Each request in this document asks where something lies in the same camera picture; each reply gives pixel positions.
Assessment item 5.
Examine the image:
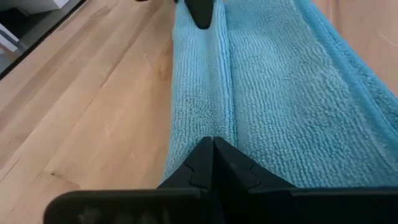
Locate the black aluminium table frame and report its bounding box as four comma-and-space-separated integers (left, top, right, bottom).
0, 0, 88, 80

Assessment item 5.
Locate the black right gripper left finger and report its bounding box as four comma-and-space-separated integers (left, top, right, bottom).
43, 136, 219, 224

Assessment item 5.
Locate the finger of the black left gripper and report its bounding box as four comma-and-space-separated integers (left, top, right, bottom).
199, 0, 216, 30
184, 0, 201, 30

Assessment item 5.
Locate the blue microfiber towel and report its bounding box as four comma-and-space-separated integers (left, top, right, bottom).
160, 0, 398, 189

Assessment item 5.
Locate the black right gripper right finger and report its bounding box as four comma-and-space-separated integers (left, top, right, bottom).
213, 136, 398, 224

